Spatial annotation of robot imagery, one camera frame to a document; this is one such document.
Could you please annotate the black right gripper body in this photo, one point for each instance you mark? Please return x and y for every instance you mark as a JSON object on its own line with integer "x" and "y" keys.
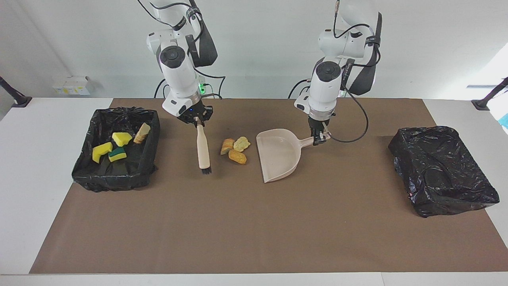
{"x": 196, "y": 113}

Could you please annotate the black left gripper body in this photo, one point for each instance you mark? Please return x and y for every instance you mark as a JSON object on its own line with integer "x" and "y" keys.
{"x": 319, "y": 125}

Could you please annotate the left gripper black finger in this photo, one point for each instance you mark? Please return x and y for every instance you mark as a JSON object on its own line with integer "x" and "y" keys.
{"x": 326, "y": 136}
{"x": 317, "y": 140}

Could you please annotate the beige hand brush black bristles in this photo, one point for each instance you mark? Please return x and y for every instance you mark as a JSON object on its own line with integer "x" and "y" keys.
{"x": 203, "y": 147}

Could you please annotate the orange striped croissant piece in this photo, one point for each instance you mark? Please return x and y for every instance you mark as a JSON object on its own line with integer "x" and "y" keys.
{"x": 227, "y": 146}

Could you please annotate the beige plastic dustpan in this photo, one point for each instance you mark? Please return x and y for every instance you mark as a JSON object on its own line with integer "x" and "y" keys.
{"x": 278, "y": 155}

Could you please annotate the pale yellow crisp piece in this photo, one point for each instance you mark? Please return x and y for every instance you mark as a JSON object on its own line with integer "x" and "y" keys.
{"x": 241, "y": 143}

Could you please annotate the brown fried nugget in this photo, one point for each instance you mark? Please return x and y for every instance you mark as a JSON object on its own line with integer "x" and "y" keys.
{"x": 237, "y": 157}

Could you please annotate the striped bread slice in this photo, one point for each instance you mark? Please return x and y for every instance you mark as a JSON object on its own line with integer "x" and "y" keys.
{"x": 142, "y": 133}

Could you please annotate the green and yellow sponge piece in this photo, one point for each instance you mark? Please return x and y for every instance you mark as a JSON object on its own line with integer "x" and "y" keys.
{"x": 118, "y": 155}

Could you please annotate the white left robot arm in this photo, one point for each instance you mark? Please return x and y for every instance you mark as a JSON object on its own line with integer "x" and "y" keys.
{"x": 323, "y": 91}

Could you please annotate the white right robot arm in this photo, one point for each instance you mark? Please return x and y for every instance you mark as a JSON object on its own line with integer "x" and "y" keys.
{"x": 178, "y": 75}

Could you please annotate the open black bag-lined bin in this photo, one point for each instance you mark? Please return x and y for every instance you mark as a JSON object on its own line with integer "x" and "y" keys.
{"x": 119, "y": 174}

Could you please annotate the crumpled black bag-lined bin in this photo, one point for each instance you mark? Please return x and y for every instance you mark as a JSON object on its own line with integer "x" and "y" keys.
{"x": 440, "y": 171}

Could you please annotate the brown table mat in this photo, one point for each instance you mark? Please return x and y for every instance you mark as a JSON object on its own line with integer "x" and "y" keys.
{"x": 238, "y": 238}

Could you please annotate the black clamp stand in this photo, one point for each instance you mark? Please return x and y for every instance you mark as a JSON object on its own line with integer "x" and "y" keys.
{"x": 20, "y": 101}
{"x": 482, "y": 104}

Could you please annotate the light blue item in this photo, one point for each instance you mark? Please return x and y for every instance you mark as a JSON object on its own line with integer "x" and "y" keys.
{"x": 505, "y": 121}

